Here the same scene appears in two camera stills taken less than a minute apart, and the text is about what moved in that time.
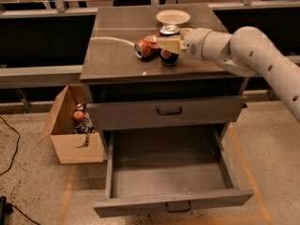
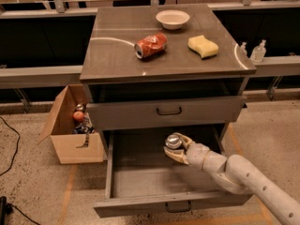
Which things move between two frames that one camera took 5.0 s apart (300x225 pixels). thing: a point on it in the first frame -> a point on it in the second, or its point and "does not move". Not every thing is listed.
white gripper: [193, 44] -> [197, 156]
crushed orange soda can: [146, 48] does not move
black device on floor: [6, 208] does not move
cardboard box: [59, 127] does not move
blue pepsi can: [169, 57] -> [172, 141]
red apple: [78, 115] does not move
